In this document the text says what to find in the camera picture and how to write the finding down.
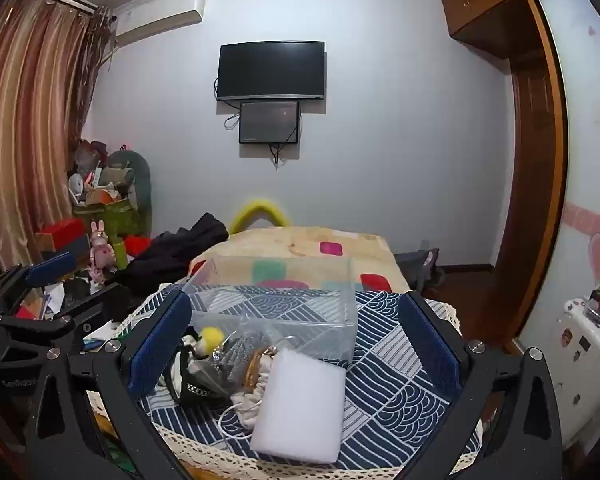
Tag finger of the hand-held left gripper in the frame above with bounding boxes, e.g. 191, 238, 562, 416
0, 251, 79, 321
0, 282, 132, 361

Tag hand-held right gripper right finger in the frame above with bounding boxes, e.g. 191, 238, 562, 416
398, 290, 564, 480

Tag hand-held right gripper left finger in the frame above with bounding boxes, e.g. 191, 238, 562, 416
25, 290, 194, 480

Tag grey mesh bag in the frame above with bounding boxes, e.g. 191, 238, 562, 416
209, 316, 282, 387

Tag clear plastic box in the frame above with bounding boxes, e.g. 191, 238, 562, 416
182, 255, 359, 362

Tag white sponge block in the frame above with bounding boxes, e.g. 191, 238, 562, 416
250, 349, 348, 464

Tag red box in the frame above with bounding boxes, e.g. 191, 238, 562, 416
34, 218, 89, 252

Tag pink bunny toy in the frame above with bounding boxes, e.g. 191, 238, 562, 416
87, 220, 117, 282

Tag blue patterned tablecloth lace edge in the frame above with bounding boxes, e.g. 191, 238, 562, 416
114, 282, 484, 476

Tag red cloth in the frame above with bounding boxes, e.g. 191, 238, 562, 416
124, 234, 154, 257

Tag dark bag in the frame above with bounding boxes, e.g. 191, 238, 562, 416
393, 247, 447, 292

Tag green cardboard box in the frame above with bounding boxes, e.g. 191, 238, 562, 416
84, 198, 142, 242

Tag black clothing pile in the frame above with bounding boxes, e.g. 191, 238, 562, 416
124, 212, 230, 297

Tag pile of mixed clutter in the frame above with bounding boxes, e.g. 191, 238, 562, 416
69, 138, 132, 207

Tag brown striped curtain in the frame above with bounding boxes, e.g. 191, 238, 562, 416
0, 0, 115, 282

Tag white cabinet with stickers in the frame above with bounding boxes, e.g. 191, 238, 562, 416
549, 294, 600, 453

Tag beige blanket coloured squares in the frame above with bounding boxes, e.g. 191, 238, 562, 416
187, 226, 412, 297

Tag yellow curved cushion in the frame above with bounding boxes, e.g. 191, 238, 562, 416
228, 198, 294, 235

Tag wooden wardrobe white doors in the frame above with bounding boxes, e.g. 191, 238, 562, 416
440, 0, 600, 361

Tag white air conditioner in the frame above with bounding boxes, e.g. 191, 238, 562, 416
112, 0, 207, 52

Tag small black wall monitor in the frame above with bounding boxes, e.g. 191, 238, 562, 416
238, 101, 301, 145

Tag black wall television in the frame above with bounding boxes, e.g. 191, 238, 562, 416
216, 40, 327, 103

